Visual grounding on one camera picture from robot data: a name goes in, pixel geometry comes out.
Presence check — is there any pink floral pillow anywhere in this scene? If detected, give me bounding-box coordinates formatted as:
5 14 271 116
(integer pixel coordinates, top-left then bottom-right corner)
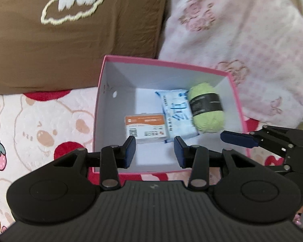
158 0 303 131

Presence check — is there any orange and white small box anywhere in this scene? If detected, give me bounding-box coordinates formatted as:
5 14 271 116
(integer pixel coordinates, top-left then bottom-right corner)
124 112 169 145

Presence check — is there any pink cardboard box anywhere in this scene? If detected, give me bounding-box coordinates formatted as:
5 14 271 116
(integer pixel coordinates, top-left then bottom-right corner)
92 55 251 182

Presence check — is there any brown embroidered pillow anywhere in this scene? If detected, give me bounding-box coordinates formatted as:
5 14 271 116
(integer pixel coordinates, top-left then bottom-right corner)
0 0 169 96

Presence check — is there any blue tissue pack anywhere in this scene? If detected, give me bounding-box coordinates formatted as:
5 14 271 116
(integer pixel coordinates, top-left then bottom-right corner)
155 89 200 144

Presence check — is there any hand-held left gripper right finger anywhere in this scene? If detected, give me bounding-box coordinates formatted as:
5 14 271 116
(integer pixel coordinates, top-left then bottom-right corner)
173 136 262 191

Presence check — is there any green yarn ball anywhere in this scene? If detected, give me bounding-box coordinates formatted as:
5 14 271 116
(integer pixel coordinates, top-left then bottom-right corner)
187 82 225 134

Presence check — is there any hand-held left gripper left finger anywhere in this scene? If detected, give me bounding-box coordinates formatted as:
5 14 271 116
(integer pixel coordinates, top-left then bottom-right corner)
53 136 137 191

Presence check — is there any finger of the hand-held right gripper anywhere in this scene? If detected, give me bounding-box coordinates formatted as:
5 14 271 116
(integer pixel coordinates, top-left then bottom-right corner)
220 125 295 154

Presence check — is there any red and white printed blanket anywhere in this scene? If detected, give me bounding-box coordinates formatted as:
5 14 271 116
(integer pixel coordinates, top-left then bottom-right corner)
0 86 303 235

